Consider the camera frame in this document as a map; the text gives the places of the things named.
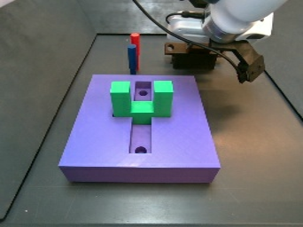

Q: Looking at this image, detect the brown T-shaped block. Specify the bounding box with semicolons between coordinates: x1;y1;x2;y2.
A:
164;43;213;55

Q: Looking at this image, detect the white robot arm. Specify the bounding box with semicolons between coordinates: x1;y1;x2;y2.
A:
189;0;286;83

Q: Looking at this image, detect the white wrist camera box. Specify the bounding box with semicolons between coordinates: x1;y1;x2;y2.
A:
165;11;209;44

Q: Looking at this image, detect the red cylinder peg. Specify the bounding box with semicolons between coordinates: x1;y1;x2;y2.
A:
130;33;141;69

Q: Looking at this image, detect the purple base block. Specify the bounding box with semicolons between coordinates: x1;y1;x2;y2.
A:
58;74;220;183

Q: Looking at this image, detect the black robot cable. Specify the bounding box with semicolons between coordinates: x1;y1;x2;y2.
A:
130;0;244;78

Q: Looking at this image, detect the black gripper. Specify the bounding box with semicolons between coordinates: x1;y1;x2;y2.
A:
210;41;265;83

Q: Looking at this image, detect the black fixture block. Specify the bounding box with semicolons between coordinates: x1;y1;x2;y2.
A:
172;53;216;70

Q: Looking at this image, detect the blue cylinder peg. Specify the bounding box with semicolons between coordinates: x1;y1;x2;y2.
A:
128;44;137;74

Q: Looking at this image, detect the green U-shaped block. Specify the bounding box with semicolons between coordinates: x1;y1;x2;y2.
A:
109;81;173;125

